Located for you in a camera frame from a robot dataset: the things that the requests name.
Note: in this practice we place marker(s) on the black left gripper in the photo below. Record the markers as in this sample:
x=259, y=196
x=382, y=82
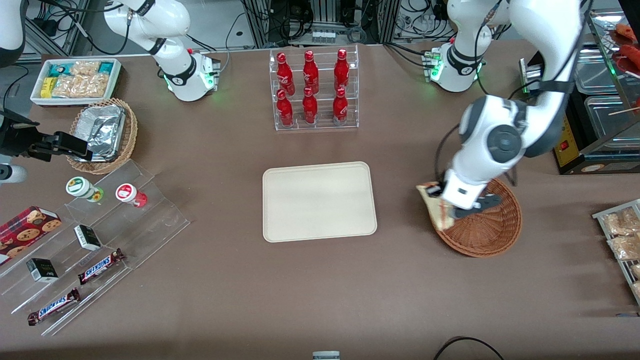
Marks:
x=461, y=213

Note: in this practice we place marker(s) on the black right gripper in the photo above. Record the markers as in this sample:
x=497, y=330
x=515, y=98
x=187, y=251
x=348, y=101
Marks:
x=19, y=141

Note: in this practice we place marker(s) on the triangle sandwich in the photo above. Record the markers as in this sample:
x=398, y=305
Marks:
x=434, y=207

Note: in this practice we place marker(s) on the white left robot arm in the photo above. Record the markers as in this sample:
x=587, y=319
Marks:
x=480, y=165

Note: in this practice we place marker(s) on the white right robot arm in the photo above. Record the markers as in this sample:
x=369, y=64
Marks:
x=175, y=70

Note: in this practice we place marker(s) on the brown wicker basket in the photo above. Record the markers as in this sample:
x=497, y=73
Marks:
x=490, y=235

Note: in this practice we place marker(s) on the light wicker basket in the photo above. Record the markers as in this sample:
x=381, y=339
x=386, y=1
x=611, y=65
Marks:
x=131, y=135

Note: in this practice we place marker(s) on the cream plastic tray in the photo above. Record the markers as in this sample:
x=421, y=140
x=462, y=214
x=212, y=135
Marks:
x=320, y=200

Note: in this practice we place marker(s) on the white plastic snack bin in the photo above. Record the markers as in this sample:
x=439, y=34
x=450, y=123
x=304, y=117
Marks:
x=75, y=104

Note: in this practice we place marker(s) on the yellow snack packet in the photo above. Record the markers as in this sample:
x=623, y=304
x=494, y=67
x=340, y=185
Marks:
x=47, y=87

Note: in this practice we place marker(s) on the clear bag of biscuits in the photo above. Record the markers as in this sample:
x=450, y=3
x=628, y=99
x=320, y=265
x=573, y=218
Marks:
x=85, y=68
x=80, y=86

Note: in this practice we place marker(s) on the aluminium foil container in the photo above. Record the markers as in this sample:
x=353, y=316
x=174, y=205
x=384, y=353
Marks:
x=105, y=130

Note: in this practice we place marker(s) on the green lidded cup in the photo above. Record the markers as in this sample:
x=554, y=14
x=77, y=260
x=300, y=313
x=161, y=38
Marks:
x=80, y=186

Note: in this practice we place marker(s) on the teal snack packet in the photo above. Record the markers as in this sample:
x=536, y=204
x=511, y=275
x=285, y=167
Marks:
x=106, y=66
x=59, y=69

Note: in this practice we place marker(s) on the red cookie box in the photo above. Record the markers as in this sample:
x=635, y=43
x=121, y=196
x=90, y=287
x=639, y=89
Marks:
x=27, y=230

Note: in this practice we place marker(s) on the red lidded cup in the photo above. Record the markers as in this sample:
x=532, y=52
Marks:
x=126, y=192

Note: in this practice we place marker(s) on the small black carton box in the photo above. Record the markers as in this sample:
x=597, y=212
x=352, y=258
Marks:
x=87, y=238
x=42, y=271

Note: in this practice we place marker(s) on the black food warmer cabinet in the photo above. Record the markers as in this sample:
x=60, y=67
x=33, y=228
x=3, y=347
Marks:
x=567, y=137

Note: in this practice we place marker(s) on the clear acrylic step display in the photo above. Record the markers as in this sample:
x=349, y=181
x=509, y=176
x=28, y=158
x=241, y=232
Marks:
x=150, y=215

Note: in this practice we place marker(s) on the Snickers chocolate bar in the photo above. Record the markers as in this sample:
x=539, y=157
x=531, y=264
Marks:
x=100, y=267
x=54, y=306

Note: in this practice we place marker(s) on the red cola bottle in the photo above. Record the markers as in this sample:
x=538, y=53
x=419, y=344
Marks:
x=310, y=72
x=285, y=110
x=285, y=72
x=310, y=107
x=340, y=107
x=341, y=70

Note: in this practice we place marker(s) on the clear acrylic bottle rack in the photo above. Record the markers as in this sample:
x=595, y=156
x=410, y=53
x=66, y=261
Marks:
x=325, y=127

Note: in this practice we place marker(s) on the clear bag of crackers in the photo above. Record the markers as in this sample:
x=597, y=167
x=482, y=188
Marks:
x=625, y=248
x=637, y=289
x=636, y=271
x=620, y=222

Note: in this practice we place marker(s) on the steel warmer pan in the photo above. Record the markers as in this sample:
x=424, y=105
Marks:
x=610, y=117
x=597, y=75

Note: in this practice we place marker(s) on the white power strip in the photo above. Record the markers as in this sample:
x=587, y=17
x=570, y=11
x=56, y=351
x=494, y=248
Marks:
x=327, y=36

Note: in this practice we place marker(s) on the grey metal bracket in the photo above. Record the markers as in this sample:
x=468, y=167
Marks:
x=326, y=356

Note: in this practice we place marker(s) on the aluminium extrusion frame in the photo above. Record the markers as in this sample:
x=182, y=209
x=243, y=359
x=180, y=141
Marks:
x=330, y=12

